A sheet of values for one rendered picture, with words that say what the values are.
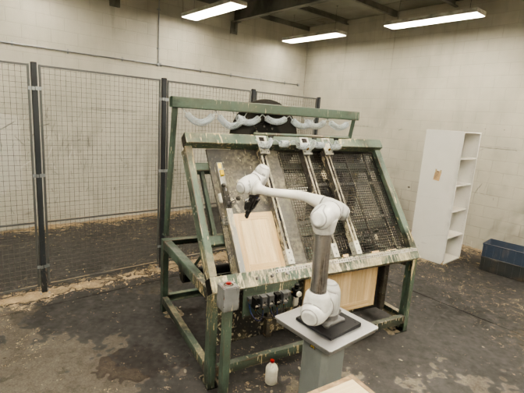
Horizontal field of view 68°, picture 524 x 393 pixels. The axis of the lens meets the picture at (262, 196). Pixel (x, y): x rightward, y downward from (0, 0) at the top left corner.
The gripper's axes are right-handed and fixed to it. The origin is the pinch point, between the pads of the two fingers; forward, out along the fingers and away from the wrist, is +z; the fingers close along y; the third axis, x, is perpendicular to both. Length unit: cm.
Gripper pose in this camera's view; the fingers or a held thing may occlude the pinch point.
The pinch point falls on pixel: (247, 213)
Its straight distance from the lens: 283.8
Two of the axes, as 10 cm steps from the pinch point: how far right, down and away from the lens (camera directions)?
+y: -8.0, 1.1, -5.9
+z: -2.9, 7.9, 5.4
